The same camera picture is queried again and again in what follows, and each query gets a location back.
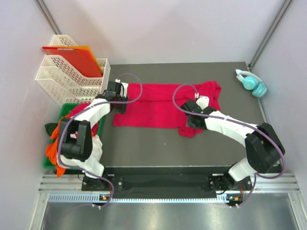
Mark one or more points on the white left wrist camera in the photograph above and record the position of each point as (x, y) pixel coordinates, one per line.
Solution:
(123, 88)

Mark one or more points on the dark green cloth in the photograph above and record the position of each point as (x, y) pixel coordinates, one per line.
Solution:
(50, 127)

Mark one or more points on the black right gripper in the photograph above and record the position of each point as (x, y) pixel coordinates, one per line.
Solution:
(190, 125)

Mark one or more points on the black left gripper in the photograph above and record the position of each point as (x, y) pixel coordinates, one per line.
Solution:
(123, 109)

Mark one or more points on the green plastic bin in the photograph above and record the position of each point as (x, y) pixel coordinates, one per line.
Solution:
(66, 108)

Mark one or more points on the red orange folder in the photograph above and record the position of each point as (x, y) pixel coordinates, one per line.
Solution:
(81, 57)

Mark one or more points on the orange t-shirt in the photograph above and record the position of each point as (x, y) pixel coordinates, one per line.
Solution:
(52, 151)

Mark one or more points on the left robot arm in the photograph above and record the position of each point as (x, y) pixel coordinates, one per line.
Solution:
(78, 148)

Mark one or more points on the red t-shirt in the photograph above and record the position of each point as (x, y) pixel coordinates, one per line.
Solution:
(79, 108)
(155, 108)

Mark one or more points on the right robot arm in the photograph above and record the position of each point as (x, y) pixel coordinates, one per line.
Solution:
(262, 145)

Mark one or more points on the red t-shirt in bin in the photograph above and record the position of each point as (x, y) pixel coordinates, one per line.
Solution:
(79, 108)

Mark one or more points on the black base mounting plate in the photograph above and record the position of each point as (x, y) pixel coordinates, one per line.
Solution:
(173, 182)

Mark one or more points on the white perforated file rack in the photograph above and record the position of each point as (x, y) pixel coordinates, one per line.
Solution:
(63, 82)

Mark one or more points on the teal white headphones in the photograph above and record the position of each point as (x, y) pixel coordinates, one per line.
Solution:
(251, 82)

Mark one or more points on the slotted cable duct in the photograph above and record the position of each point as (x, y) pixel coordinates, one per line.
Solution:
(98, 198)

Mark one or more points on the white t-shirt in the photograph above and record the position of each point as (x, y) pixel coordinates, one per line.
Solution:
(90, 164)

